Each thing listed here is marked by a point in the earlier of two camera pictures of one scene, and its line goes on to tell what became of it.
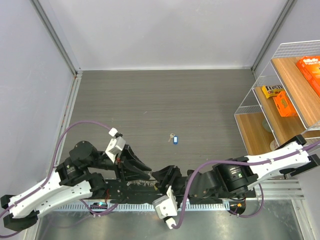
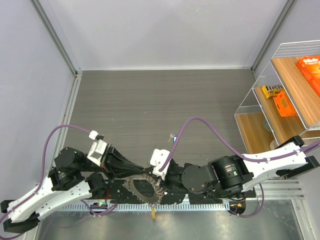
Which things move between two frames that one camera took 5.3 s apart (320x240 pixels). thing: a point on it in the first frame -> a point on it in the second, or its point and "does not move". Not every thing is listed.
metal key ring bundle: (145, 183) -> (158, 195)
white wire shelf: (284, 102) does not move
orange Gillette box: (309, 67) does not move
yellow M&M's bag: (271, 91) does not move
